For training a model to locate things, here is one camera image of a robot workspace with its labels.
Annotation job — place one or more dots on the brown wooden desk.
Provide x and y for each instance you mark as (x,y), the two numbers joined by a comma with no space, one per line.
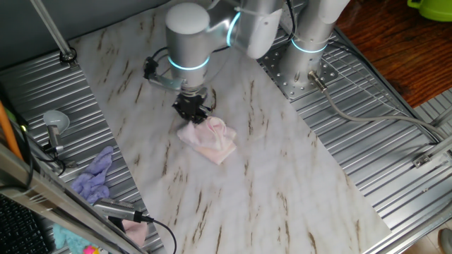
(406,53)

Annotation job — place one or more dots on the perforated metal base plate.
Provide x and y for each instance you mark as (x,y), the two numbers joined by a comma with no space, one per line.
(275,67)

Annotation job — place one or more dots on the metal corner bracket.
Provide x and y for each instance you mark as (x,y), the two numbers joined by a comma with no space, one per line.
(422,160)

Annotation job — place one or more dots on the orange stick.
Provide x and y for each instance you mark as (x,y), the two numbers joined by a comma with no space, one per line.
(8,134)

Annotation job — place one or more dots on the green watering can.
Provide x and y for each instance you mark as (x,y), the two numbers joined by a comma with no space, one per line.
(434,8)

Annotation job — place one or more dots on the aluminium frame beam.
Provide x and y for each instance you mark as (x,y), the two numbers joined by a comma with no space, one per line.
(53,204)

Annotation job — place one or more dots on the aluminium pole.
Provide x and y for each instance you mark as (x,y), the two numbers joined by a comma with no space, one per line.
(53,31)

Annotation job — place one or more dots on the grey shoe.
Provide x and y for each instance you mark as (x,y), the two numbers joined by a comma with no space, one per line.
(445,241)

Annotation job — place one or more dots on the pink and yellow toy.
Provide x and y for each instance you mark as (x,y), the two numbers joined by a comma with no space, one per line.
(91,250)

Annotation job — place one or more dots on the silver camera bracket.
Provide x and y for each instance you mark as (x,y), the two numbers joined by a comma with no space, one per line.
(166,83)

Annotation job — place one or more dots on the purple towel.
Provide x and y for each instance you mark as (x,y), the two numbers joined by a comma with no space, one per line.
(92,180)

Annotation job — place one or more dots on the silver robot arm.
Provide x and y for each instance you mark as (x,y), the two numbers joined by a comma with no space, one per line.
(187,39)

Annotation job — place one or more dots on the pink plush cloth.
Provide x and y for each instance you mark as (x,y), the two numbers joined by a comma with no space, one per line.
(136,231)

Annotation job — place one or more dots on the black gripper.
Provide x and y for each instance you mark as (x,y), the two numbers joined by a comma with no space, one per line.
(190,102)

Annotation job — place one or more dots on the teal fluffy towel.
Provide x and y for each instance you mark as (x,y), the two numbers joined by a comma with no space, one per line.
(70,240)

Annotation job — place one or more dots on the marble patterned mat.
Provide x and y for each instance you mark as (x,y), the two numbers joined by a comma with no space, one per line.
(265,176)

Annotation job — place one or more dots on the black keyboard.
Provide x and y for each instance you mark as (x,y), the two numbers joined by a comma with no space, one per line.
(17,233)

